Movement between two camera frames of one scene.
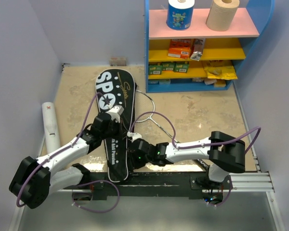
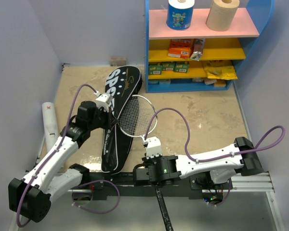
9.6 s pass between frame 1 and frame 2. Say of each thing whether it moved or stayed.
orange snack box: stayed
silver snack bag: stayed
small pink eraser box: stayed
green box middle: stayed
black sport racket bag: moved
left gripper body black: moved
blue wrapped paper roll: stayed
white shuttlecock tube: stayed
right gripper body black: moved
